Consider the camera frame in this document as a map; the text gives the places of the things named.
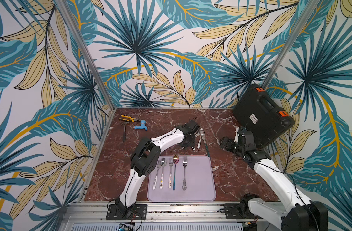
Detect yellow black pliers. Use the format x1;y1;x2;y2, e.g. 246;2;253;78
119;115;141;123

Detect aluminium corner post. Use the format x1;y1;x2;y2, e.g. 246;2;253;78
56;0;116;113
261;0;320;90

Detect aluminium front rail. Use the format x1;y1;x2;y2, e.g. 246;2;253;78
58;201;276;231

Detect right aluminium corner post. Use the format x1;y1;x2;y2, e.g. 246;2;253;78
261;0;320;90

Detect left aluminium corner post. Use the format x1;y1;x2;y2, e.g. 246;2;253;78
56;0;116;113

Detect fork with white Pochacco handle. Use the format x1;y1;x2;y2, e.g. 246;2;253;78
152;160;162;190

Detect fork with green handle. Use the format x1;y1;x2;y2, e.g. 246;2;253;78
202;135;210;158

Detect ornate all-silver fork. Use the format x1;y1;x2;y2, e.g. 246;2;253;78
182;156;188;191

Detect iridescent spoon with blue handle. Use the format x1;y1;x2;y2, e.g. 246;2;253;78
173;155;179;191

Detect black tool case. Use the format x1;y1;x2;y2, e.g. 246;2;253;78
233;84;295;148

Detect black handled hammer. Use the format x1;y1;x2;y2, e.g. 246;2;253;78
123;121;129;142

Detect blue plastic faucet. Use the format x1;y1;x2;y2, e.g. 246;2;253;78
134;120;148;131

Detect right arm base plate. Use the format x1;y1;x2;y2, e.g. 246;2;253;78
219;203;255;219

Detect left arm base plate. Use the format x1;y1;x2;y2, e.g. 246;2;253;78
106;204;148;220

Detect lavender placemat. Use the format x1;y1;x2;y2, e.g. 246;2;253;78
147;156;216;202

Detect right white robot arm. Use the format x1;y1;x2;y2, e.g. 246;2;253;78
220;127;328;231

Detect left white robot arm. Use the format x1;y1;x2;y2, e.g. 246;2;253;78
115;119;200;215

